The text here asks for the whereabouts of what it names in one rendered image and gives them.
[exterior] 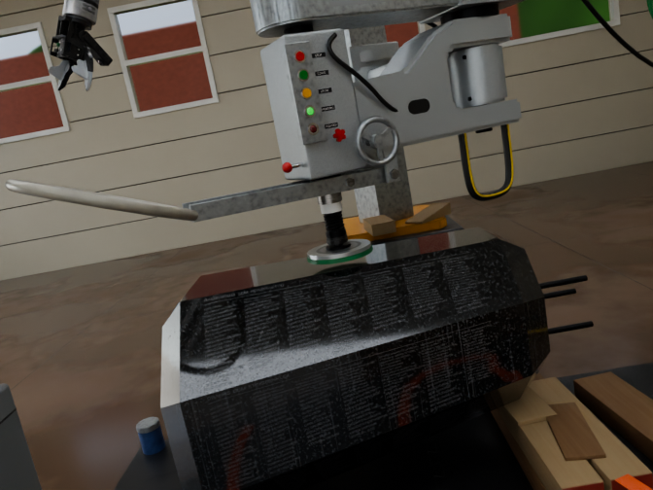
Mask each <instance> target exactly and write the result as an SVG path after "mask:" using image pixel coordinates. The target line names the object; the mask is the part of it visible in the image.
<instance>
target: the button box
mask: <svg viewBox="0 0 653 490"><path fill-rule="evenodd" d="M281 48H282V54H283V59H284V63H285V68H286V73H287V79H288V84H289V89H290V94H291V99H292V108H293V113H294V118H295V123H296V129H297V134H298V139H299V144H300V146H302V145H308V144H313V143H318V142H323V141H326V140H327V134H326V128H325V123H324V117H323V112H322V106H321V101H320V95H319V91H318V85H317V80H316V75H315V69H314V64H313V58H312V54H311V48H310V43H309V41H306V42H297V43H289V44H284V45H282V46H281ZM296 51H303V52H304V53H305V56H306V58H305V61H304V62H302V63H298V62H296V61H295V60H294V57H293V55H294V53H295V52H296ZM299 69H306V70H307V71H308V73H309V79H308V80H307V81H306V82H301V81H300V80H299V79H298V78H297V72H298V70H299ZM305 87H309V88H311V90H312V93H313V94H312V97H311V98H310V99H308V100H306V99H304V98H302V96H301V90H302V89H303V88H305ZM307 105H312V106H314V107H315V109H316V114H315V116H314V117H312V118H308V117H306V116H305V114H304V108H305V107H306V106H307ZM310 123H316V124H317V125H318V127H319V132H318V133H317V134H316V135H311V134H310V133H309V132H308V129H307V128H308V125H309V124H310Z"/></svg>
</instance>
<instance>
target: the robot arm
mask: <svg viewBox="0 0 653 490"><path fill-rule="evenodd" d="M98 6H99V0H64V6H63V12H62V16H58V23H57V28H56V34H55V37H52V44H51V51H50V55H53V56H55V57H57V58H59V59H62V61H61V62H60V64H59V65H58V66H52V67H50V68H49V73H50V74H52V75H53V76H55V77H56V78H57V79H58V80H59V81H58V87H57V90H62V89H63V88H65V87H66V83H67V82H68V80H69V77H70V75H71V74H72V73H73V72H74V73H76V74H77V75H79V76H80V77H82V78H84V79H85V87H86V91H88V90H89V88H90V86H91V81H92V72H93V59H95V60H96V61H97V63H99V65H101V66H109V65H110V64H111V62H112V61H113V59H111V58H110V57H109V55H108V54H107V53H106V52H105V51H104V50H103V49H102V48H101V47H100V46H99V44H98V43H97V42H96V41H95V40H94V39H93V38H92V37H91V35H90V34H89V33H88V32H87V31H85V30H91V27H92V26H93V25H95V24H96V19H97V13H98ZM53 43H56V46H57V49H54V51H53V52H52V45H53ZM74 65H76V66H74Z"/></svg>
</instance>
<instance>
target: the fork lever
mask: <svg viewBox="0 0 653 490"><path fill-rule="evenodd" d="M390 174H391V178H393V179H397V178H398V177H399V171H398V170H396V169H393V170H392V171H391V172H390ZM383 183H387V182H386V176H385V169H384V167H381V166H373V167H368V168H364V169H359V170H354V171H350V172H345V173H341V176H336V177H331V178H326V179H322V180H317V181H310V180H303V181H297V182H292V183H287V184H283V185H278V186H272V187H267V188H262V189H257V190H252V191H246V192H238V193H233V194H228V195H222V196H217V197H212V198H207V199H202V200H196V201H192V202H187V203H182V206H183V209H185V208H187V209H190V210H195V211H196V212H197V213H198V218H197V219H196V220H195V221H191V222H193V223H196V222H200V221H205V220H210V219H215V218H219V217H223V216H228V215H233V214H238V213H243V212H248V211H252V210H257V209H261V208H266V207H271V206H275V205H280V204H285V203H290V202H295V201H299V200H303V199H308V198H313V197H318V196H323V195H327V194H332V193H341V192H345V191H350V190H354V189H359V188H364V187H369V186H374V185H378V184H383Z"/></svg>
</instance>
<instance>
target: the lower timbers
mask: <svg viewBox="0 0 653 490"><path fill-rule="evenodd" d="M539 379H544V377H543V376H542V375H541V374H540V373H538V374H537V375H536V377H535V378H534V380H533V381H535V380H539ZM573 384H574V393H575V396H576V397H577V398H578V399H579V400H580V401H581V402H582V403H583V404H584V405H586V406H587V407H588V408H589V409H590V410H592V411H593V412H594V413H595V414H596V415H598V416H599V417H600V419H601V420H603V421H604V422H605V423H606V424H607V425H609V426H610V427H611V428H612V429H613V430H615V431H616V432H617V433H618V434H620V435H621V436H622V437H623V438H625V439H626V440H627V441H628V442H629V443H631V444H632V445H633V446H634V447H635V448H637V449H638V450H639V451H640V452H641V453H643V454H644V455H645V456H646V457H647V458H649V459H650V460H651V461H652V462H653V400H652V399H650V398H649V397H647V396H646V395H644V394H643V393H641V392H640V391H639V390H638V389H636V388H635V387H633V386H632V385H630V384H629V383H627V382H626V381H624V380H623V379H621V378H620V377H618V376H617V375H615V374H614V373H612V372H611V371H610V372H606V373H601V374H597V375H592V376H588V377H583V378H579V379H575V380H573ZM491 413H492V414H493V416H494V418H495V420H496V422H497V423H498V426H499V428H500V430H501V432H502V433H503V435H504V437H505V439H506V441H507V443H508V444H509V446H510V448H511V450H512V452H513V454H514V455H515V457H516V459H517V461H518V463H519V464H520V466H521V468H522V470H523V472H524V474H525V475H526V477H527V479H528V481H529V483H530V485H531V486H532V488H533V490H546V489H545V487H544V486H543V484H542V482H541V481H540V479H539V478H538V476H537V474H536V473H535V471H534V470H533V467H532V466H531V464H530V463H529V461H528V459H527V458H526V456H525V454H524V453H523V451H522V450H521V448H520V446H519V445H518V443H517V442H516V440H515V438H514V437H513V436H512V435H511V433H510V431H509V430H508V428H507V426H506V425H505V423H504V422H503V420H502V418H501V417H500V415H499V408H497V409H495V410H492V411H491Z"/></svg>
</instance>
